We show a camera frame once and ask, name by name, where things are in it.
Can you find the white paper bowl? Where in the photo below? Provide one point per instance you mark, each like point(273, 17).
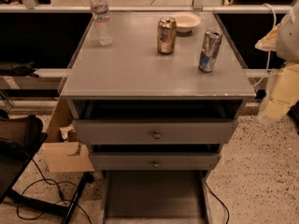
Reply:
point(186, 21)

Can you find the grey middle drawer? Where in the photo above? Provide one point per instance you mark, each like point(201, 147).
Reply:
point(154, 161)

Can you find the grey top drawer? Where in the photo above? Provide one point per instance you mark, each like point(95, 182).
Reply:
point(97, 132)

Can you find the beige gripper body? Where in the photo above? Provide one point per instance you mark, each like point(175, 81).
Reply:
point(290, 41)

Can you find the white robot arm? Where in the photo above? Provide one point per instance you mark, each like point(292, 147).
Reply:
point(283, 39)

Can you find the gold dented soda can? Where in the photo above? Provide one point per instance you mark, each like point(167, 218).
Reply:
point(166, 34)

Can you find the dark bag on cart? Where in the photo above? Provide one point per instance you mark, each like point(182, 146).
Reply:
point(20, 137)

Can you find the clear plastic water bottle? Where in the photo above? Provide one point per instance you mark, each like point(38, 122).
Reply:
point(101, 21)

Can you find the grey open bottom drawer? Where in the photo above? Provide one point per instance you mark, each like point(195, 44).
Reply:
point(155, 197)

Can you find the cardboard box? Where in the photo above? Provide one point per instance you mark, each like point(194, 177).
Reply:
point(62, 155)

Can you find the silver blue energy drink can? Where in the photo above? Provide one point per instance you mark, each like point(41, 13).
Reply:
point(210, 49)

